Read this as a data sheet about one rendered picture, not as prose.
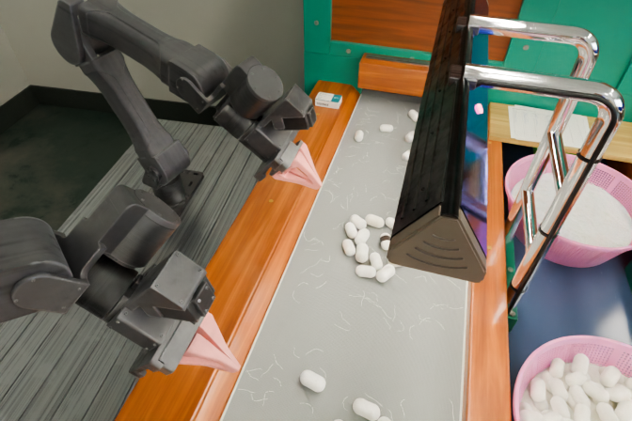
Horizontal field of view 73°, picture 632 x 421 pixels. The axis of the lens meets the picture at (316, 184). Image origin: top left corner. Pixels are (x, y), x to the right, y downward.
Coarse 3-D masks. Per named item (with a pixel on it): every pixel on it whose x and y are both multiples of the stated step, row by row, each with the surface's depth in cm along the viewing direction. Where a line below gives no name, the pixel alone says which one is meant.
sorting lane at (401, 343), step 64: (320, 192) 88; (384, 192) 88; (320, 256) 76; (384, 256) 76; (320, 320) 66; (384, 320) 66; (448, 320) 66; (256, 384) 59; (384, 384) 59; (448, 384) 59
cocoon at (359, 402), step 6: (354, 402) 56; (360, 402) 55; (366, 402) 56; (354, 408) 55; (360, 408) 55; (366, 408) 55; (372, 408) 55; (378, 408) 55; (360, 414) 55; (366, 414) 55; (372, 414) 54; (378, 414) 55; (372, 420) 55
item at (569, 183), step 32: (480, 32) 58; (512, 32) 57; (544, 32) 56; (576, 32) 55; (576, 64) 58; (576, 96) 44; (608, 96) 44; (608, 128) 46; (544, 160) 67; (576, 160) 51; (576, 192) 52; (512, 224) 78; (544, 224) 58; (512, 256) 79; (544, 256) 61; (512, 288) 67; (512, 320) 70
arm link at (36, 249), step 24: (24, 216) 39; (0, 240) 36; (24, 240) 37; (48, 240) 38; (0, 264) 34; (24, 264) 35; (48, 264) 36; (0, 288) 34; (0, 312) 36; (24, 312) 37
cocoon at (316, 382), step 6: (306, 372) 58; (312, 372) 58; (300, 378) 58; (306, 378) 58; (312, 378) 58; (318, 378) 58; (306, 384) 58; (312, 384) 57; (318, 384) 57; (324, 384) 58; (318, 390) 57
